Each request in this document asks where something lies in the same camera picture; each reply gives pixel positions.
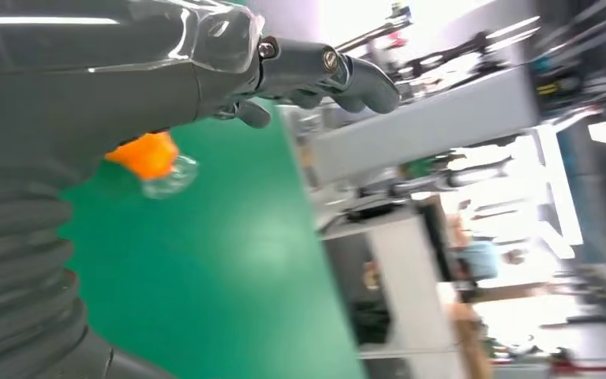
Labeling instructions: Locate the orange plastic bottle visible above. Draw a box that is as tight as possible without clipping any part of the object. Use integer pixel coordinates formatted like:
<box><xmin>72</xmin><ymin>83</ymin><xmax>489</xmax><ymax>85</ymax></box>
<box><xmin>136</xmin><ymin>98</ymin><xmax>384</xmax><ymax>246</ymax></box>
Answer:
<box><xmin>104</xmin><ymin>131</ymin><xmax>200</xmax><ymax>201</ymax></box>

